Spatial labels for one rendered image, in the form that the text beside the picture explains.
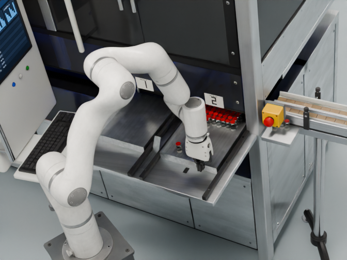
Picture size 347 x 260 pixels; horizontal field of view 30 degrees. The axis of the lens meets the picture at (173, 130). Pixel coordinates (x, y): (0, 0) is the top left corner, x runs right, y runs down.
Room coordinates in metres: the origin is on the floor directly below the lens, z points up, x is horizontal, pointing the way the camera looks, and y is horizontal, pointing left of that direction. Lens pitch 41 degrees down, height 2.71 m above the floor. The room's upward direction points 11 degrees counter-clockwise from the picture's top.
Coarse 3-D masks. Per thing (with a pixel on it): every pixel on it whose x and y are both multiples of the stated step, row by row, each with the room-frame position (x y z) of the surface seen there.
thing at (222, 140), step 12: (180, 132) 2.07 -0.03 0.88; (216, 132) 2.02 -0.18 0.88; (228, 132) 2.01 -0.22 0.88; (240, 132) 1.96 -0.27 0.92; (168, 144) 1.99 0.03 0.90; (216, 144) 1.95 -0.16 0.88; (228, 144) 1.94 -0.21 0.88; (168, 156) 1.91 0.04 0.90; (180, 156) 1.92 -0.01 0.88; (216, 156) 1.88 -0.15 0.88; (204, 168) 1.81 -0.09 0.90; (216, 168) 1.78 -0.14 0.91
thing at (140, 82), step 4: (136, 80) 2.29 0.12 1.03; (140, 80) 2.28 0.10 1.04; (144, 80) 2.27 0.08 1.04; (148, 80) 2.25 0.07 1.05; (140, 84) 2.28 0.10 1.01; (144, 84) 2.27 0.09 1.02; (148, 84) 2.26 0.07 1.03; (144, 88) 2.27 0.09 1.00; (148, 88) 2.26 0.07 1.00; (152, 88) 2.24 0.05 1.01
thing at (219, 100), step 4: (204, 96) 2.09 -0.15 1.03; (208, 96) 2.08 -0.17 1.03; (212, 96) 2.07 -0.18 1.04; (216, 96) 2.06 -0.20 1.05; (220, 96) 2.05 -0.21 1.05; (208, 100) 2.08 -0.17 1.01; (216, 100) 2.06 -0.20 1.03; (220, 100) 2.05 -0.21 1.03; (208, 104) 2.08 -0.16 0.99; (212, 104) 2.07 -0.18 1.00; (220, 104) 2.05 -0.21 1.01
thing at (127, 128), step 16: (144, 96) 2.36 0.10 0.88; (128, 112) 2.27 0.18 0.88; (144, 112) 2.25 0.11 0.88; (160, 112) 2.22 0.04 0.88; (112, 128) 2.18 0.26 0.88; (128, 128) 2.16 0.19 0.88; (144, 128) 2.14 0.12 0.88; (160, 128) 2.09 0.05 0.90; (128, 144) 2.03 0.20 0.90; (144, 144) 2.03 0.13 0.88
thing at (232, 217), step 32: (320, 32) 2.60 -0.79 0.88; (320, 64) 2.55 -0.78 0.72; (288, 160) 2.19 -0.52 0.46; (96, 192) 2.57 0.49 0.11; (128, 192) 2.43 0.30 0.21; (160, 192) 2.30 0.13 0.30; (224, 192) 2.07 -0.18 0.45; (288, 192) 2.18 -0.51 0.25; (192, 224) 2.20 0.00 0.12; (224, 224) 2.09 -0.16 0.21
